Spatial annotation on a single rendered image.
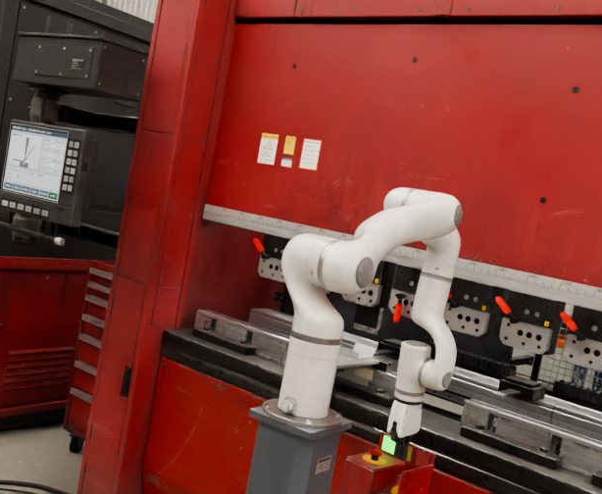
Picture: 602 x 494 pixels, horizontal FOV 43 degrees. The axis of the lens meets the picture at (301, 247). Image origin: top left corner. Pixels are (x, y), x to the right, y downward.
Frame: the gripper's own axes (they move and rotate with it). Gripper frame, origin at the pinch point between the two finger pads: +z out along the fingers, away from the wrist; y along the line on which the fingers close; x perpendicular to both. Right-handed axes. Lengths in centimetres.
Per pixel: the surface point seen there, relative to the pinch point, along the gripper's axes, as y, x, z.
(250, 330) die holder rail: -24, -92, -9
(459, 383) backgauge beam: -56, -18, -6
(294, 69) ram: -32, -93, -110
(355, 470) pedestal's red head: 5.9, -10.7, 8.8
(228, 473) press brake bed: -9, -79, 41
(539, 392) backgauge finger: -60, 10, -11
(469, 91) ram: -37, -19, -105
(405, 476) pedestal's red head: 3.3, 4.7, 5.0
